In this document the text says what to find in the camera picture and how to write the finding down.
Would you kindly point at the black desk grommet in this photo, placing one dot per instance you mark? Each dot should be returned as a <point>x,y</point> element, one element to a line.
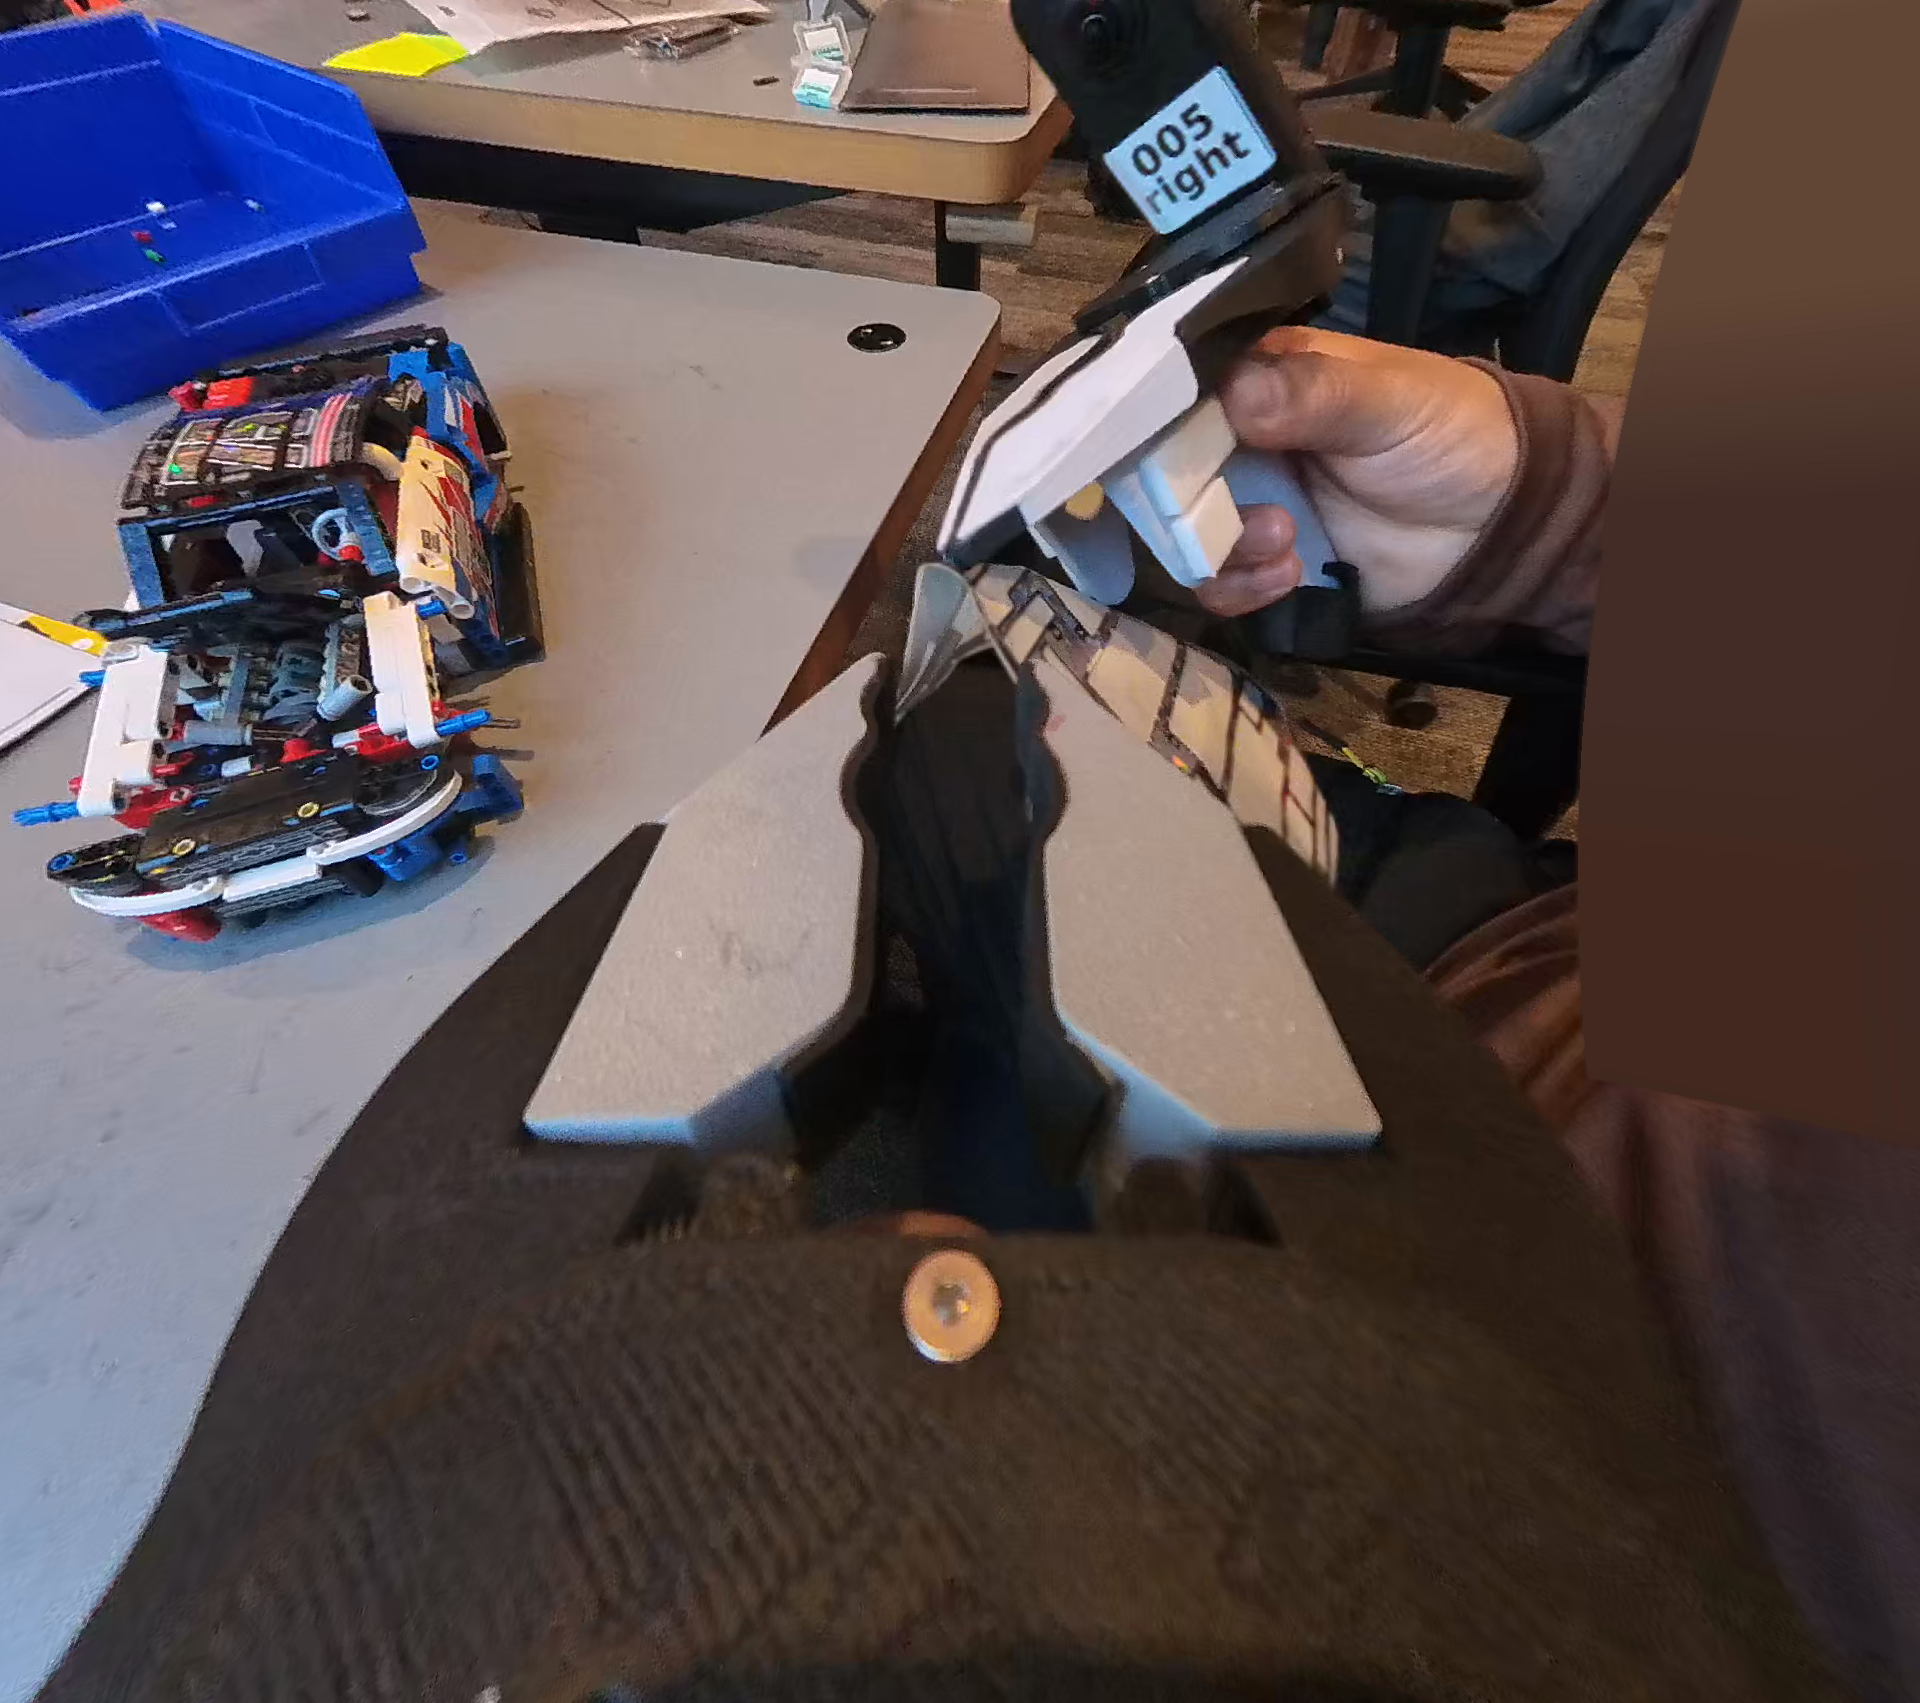
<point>876,336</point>

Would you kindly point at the thick open instruction booklet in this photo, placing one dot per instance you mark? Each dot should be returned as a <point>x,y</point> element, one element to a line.
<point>31,684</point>

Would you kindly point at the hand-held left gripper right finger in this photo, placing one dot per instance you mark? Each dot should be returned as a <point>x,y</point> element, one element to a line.
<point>1201,984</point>

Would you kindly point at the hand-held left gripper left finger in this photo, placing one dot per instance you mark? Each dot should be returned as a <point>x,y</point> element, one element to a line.
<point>705,984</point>

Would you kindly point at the grey desk with beige edge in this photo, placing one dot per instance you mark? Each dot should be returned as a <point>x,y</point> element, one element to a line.
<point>601,99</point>

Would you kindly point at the blue plastic bin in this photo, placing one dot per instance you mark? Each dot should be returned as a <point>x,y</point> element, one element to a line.
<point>180,203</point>

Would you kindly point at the small teal white case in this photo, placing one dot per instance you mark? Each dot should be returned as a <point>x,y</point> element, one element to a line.
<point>821,61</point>

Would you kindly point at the holographic sticker sheet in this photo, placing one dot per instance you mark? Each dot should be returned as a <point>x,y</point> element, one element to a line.
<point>1170,698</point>

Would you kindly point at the dark wedge-shaped stand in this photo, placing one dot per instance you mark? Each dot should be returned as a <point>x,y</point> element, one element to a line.
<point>938,53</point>

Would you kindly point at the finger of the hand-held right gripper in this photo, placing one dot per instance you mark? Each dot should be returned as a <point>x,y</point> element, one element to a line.
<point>1110,412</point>

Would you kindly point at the yellow sticky note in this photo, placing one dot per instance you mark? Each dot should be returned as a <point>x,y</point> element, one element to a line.
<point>393,53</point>

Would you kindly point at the toy race car model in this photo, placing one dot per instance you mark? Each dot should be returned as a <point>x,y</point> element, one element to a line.
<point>301,624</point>

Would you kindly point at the person's right hand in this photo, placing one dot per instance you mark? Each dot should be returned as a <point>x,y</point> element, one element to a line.
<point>1394,442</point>

